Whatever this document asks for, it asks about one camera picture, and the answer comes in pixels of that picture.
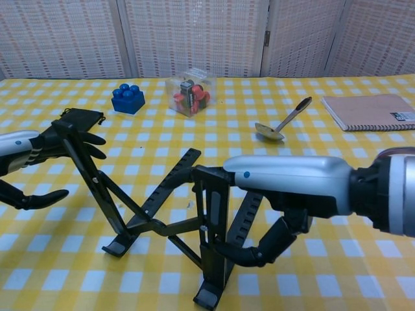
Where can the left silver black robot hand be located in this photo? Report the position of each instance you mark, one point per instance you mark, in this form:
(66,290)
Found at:
(19,142)

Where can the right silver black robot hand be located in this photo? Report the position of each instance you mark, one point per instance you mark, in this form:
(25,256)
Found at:
(291,178)

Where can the black folding laptop stand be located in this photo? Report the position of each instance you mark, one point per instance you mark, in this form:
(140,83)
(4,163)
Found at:
(210,278)

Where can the brown spiral notebook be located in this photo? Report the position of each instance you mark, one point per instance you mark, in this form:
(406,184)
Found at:
(363,110)

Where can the yellow white checked tablecloth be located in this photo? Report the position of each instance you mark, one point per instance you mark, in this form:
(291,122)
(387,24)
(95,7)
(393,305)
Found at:
(324,275)

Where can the blue toy building block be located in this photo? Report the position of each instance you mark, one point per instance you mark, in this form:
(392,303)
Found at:
(128,102)

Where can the clear plastic box with toys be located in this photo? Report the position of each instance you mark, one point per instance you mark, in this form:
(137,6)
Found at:
(191,97)

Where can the woven bamboo folding screen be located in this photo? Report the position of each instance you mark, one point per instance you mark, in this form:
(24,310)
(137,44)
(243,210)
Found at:
(194,39)

